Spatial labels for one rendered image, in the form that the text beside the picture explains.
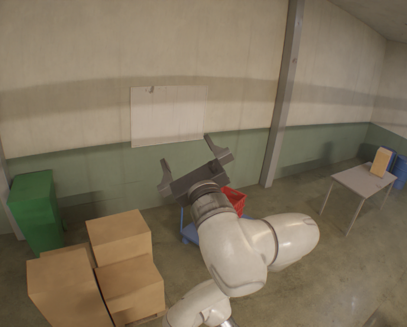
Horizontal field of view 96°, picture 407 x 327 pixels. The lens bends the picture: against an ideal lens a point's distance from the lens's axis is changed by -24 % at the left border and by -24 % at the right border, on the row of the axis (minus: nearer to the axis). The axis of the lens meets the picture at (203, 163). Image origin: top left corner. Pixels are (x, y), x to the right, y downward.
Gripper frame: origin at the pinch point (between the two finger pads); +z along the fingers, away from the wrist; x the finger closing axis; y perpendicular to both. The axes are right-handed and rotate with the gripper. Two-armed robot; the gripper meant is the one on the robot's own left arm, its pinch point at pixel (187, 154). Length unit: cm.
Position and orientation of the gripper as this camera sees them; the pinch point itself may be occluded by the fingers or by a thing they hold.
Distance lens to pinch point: 64.5
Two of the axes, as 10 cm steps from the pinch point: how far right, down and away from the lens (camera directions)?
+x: -8.8, 4.8, 0.5
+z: -3.2, -6.6, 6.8
